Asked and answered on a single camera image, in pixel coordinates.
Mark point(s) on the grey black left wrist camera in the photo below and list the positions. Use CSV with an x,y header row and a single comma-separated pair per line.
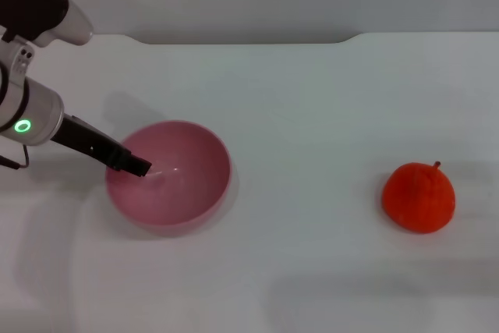
x,y
35,5

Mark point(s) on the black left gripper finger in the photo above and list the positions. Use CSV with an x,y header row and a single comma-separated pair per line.
x,y
132,163

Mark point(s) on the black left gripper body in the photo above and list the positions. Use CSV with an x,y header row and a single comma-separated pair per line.
x,y
83,138

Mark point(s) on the orange toy fruit with stem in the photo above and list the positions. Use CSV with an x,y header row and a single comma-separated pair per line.
x,y
419,200

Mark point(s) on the pink plastic bowl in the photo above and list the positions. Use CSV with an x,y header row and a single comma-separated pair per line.
x,y
183,196

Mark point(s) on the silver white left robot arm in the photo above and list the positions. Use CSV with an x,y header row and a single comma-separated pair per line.
x,y
27,110

